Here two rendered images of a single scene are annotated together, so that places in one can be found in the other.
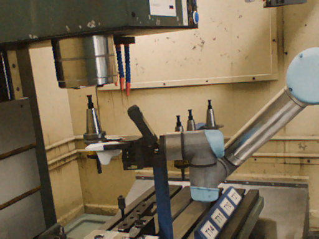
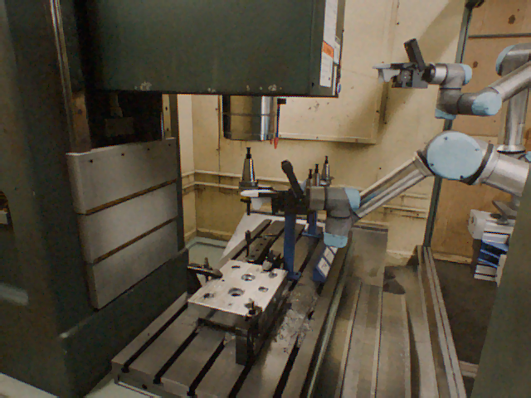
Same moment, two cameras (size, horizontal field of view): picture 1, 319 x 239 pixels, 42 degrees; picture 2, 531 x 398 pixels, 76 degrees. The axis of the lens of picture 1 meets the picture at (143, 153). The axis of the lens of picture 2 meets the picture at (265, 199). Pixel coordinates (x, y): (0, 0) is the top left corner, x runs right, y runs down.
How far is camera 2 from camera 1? 0.24 m
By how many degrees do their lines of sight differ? 8
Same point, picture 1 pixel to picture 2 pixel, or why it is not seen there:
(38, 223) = (172, 248)
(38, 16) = (220, 72)
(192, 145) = (333, 200)
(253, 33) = (361, 103)
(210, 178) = (344, 229)
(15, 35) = (194, 86)
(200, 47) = (314, 109)
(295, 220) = (377, 258)
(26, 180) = (167, 211)
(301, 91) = (441, 167)
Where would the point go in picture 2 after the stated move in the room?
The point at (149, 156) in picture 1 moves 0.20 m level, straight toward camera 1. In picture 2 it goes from (294, 205) to (309, 229)
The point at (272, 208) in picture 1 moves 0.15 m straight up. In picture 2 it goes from (360, 247) to (362, 221)
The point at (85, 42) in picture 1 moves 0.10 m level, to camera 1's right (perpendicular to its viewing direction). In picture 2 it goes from (257, 101) to (294, 102)
